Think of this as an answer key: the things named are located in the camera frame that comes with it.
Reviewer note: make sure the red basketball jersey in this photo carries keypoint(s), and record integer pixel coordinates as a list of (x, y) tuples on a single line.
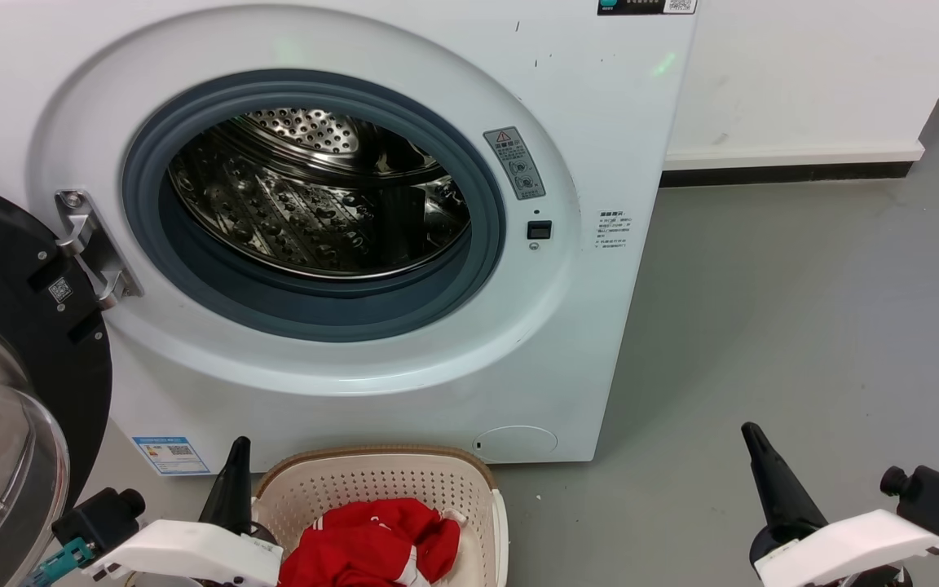
[(363, 542)]

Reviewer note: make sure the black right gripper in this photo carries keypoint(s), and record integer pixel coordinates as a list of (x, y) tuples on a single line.
[(763, 548)]

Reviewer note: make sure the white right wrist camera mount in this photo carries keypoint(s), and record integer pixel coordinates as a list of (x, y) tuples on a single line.
[(853, 542)]

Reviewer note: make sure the grey warning sticker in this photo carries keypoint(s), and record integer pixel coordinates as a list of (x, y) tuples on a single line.
[(516, 163)]

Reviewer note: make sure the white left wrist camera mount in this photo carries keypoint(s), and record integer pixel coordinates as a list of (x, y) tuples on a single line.
[(192, 550)]

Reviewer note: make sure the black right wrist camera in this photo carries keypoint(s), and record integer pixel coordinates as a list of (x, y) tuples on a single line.
[(930, 493)]

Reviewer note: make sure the cream perforated laundry basket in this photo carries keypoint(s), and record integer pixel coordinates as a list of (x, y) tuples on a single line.
[(380, 477)]

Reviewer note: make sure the washing machine door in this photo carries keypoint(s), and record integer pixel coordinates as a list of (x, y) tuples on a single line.
[(5, 277)]

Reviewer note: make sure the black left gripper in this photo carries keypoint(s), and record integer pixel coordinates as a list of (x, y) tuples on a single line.
[(262, 534)]

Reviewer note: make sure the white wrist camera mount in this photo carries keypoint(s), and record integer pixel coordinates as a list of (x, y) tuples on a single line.
[(192, 550), (853, 542)]

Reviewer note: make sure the blue energy label sticker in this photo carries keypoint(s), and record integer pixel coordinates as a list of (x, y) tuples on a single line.
[(170, 455)]

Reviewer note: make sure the white front-load washing machine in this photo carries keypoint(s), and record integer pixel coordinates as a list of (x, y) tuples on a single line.
[(600, 342)]

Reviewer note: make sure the stainless steel washing machine drum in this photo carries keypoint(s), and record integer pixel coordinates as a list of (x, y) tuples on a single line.
[(298, 212)]

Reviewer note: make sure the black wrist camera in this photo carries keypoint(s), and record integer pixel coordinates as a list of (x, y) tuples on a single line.
[(99, 518), (930, 493)]

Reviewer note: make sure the silver metal door hinge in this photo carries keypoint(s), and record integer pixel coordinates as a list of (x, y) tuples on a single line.
[(94, 244)]

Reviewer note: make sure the grey rubber door gasket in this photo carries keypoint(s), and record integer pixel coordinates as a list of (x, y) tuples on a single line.
[(315, 310)]

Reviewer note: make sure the round white filter cover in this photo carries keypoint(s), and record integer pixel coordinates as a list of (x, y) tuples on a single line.
[(514, 442)]

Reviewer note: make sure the small printed text label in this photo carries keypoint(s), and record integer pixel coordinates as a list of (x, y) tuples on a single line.
[(614, 230)]

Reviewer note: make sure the dark control panel sticker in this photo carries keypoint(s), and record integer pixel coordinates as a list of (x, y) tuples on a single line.
[(641, 6)]

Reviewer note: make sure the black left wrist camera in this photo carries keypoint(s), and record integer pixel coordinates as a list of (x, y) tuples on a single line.
[(99, 518)]

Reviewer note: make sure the black door latch socket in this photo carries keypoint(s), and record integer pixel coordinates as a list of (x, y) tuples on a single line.
[(539, 230)]

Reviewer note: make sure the black wall baseboard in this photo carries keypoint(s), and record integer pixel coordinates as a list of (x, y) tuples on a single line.
[(787, 174)]

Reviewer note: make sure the white QR code door sticker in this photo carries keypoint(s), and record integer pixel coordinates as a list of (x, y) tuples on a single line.
[(60, 290)]

